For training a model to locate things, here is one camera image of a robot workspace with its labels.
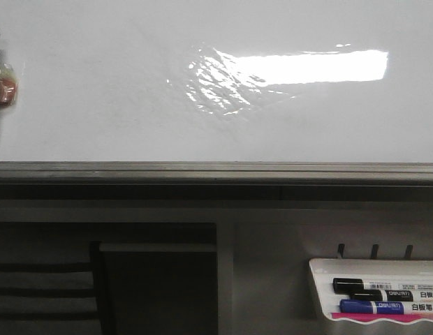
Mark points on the black cap whiteboard marker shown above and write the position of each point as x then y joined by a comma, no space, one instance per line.
348,285

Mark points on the white whiteboard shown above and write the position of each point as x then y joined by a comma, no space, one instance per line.
291,81

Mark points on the dark metal tray hook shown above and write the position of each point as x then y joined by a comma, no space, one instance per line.
408,252

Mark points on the blue cap whiteboard marker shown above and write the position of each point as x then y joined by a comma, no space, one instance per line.
385,307

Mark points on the black chair backrest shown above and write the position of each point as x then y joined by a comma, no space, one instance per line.
99,291

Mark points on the white plastic marker tray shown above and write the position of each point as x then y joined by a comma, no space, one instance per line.
323,271

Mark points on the grey aluminium whiteboard frame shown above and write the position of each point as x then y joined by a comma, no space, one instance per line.
383,182

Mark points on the dark navy whiteboard marker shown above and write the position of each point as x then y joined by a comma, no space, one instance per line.
393,295

